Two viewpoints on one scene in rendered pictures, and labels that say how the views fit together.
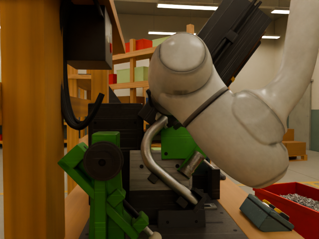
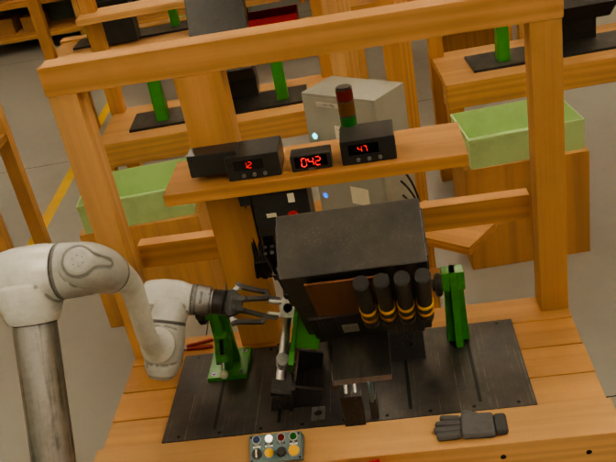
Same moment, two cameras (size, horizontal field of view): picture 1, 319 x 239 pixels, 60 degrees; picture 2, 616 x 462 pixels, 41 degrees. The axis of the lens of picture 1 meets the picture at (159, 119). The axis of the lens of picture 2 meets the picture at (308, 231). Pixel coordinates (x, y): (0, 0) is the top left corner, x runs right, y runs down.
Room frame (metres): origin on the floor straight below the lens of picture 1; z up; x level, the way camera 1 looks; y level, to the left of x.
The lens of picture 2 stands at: (1.32, -1.99, 2.51)
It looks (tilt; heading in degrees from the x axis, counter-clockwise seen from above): 28 degrees down; 101
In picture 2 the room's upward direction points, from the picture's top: 11 degrees counter-clockwise
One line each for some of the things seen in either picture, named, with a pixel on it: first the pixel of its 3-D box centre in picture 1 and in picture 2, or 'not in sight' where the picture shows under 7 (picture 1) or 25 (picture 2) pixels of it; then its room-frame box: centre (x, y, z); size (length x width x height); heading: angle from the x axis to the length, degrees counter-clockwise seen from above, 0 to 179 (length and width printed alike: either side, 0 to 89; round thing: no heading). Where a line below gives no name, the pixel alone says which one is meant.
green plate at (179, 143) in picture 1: (177, 124); (305, 321); (0.89, -0.06, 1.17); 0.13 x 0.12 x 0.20; 3
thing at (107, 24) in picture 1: (89, 40); (283, 203); (0.83, 0.21, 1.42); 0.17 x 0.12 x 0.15; 3
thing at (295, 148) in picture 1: (275, 144); not in sight; (6.91, -2.91, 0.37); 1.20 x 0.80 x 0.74; 106
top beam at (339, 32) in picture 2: not in sight; (293, 39); (0.94, 0.31, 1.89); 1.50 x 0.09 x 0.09; 3
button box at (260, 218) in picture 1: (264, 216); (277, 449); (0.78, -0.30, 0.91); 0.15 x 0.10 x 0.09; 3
